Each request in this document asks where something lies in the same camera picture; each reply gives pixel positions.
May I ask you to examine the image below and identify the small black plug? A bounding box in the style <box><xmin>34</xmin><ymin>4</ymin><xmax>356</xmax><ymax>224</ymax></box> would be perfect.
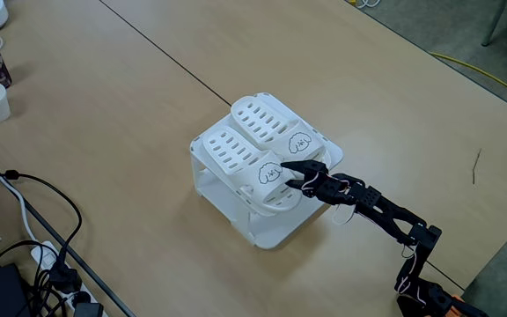
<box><xmin>49</xmin><ymin>257</ymin><xmax>83</xmax><ymax>295</ymax></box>

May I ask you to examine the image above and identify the dark grey power brick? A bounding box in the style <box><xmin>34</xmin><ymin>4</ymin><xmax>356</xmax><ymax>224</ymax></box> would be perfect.
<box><xmin>0</xmin><ymin>262</ymin><xmax>33</xmax><ymax>317</ymax></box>

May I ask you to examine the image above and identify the white slipper with dog print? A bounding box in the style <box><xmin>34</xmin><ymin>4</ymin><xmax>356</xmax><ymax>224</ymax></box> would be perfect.
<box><xmin>202</xmin><ymin>126</ymin><xmax>303</xmax><ymax>212</ymax></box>
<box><xmin>230</xmin><ymin>95</ymin><xmax>327</xmax><ymax>165</ymax></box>

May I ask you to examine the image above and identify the black plug adapter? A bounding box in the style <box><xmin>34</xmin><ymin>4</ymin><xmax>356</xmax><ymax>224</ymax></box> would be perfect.
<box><xmin>71</xmin><ymin>301</ymin><xmax>105</xmax><ymax>317</ymax></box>

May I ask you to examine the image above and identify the grey chair leg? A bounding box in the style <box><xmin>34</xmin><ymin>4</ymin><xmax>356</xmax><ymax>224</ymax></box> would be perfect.
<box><xmin>481</xmin><ymin>0</ymin><xmax>507</xmax><ymax>48</ymax></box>

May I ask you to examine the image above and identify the black cable with inline connector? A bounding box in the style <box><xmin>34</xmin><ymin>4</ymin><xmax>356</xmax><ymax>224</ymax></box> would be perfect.
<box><xmin>0</xmin><ymin>169</ymin><xmax>83</xmax><ymax>265</ymax></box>

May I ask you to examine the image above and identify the white power strip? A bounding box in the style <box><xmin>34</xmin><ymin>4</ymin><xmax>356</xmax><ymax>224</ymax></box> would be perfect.
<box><xmin>30</xmin><ymin>240</ymin><xmax>109</xmax><ymax>317</ymax></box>

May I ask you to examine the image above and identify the yellow cable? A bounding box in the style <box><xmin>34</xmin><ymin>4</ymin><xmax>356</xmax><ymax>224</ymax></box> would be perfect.
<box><xmin>428</xmin><ymin>51</ymin><xmax>507</xmax><ymax>111</ymax></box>

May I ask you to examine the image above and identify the white power cord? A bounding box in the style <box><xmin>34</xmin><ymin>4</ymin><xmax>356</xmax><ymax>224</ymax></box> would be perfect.
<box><xmin>0</xmin><ymin>143</ymin><xmax>39</xmax><ymax>247</ymax></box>

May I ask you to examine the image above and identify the white plastic shoe rack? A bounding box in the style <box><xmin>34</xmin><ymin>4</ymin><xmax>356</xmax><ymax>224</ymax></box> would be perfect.
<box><xmin>189</xmin><ymin>92</ymin><xmax>344</xmax><ymax>251</ymax></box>

